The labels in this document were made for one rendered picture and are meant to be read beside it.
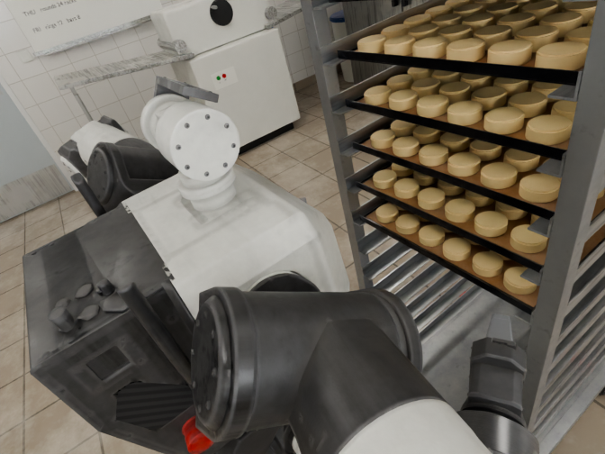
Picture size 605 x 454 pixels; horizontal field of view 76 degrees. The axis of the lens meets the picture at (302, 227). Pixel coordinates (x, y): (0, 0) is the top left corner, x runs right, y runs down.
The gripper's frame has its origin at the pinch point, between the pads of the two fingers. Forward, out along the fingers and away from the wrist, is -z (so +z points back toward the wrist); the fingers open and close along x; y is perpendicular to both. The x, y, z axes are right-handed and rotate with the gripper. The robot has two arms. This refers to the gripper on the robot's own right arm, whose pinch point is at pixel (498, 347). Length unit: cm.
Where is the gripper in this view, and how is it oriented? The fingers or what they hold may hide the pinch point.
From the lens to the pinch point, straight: 56.3
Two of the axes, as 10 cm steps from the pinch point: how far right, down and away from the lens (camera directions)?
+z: -4.0, 6.3, -6.6
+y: -8.9, -0.9, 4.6
